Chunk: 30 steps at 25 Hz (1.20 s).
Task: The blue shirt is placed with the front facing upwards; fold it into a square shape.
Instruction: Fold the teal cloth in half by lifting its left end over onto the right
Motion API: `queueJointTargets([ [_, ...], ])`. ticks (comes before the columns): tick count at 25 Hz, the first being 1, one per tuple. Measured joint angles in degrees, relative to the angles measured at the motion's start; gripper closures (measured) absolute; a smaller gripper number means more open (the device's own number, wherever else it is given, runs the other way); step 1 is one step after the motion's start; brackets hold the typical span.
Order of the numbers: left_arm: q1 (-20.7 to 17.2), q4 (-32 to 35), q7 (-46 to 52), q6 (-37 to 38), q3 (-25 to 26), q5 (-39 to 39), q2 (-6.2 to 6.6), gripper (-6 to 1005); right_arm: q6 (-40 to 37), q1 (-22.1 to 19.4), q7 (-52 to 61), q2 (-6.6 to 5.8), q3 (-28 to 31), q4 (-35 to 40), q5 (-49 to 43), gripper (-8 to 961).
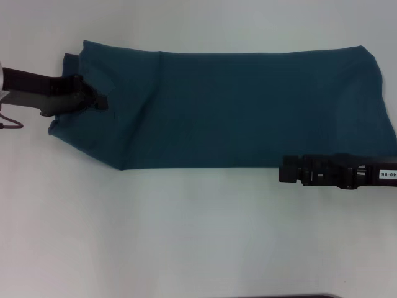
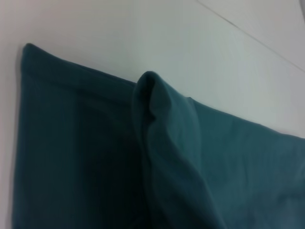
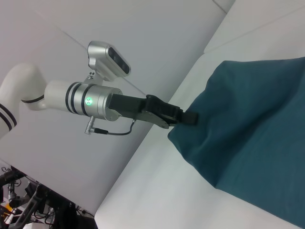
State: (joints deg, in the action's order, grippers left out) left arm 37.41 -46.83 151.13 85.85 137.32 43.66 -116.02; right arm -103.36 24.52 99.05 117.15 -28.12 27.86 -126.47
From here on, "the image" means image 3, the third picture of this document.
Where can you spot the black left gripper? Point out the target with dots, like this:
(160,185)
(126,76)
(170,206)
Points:
(133,107)

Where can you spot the teal t-shirt with pink print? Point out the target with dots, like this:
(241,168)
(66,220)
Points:
(250,131)

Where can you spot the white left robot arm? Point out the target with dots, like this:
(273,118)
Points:
(59,95)

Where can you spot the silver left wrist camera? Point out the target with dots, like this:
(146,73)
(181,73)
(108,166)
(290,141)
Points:
(107,59)

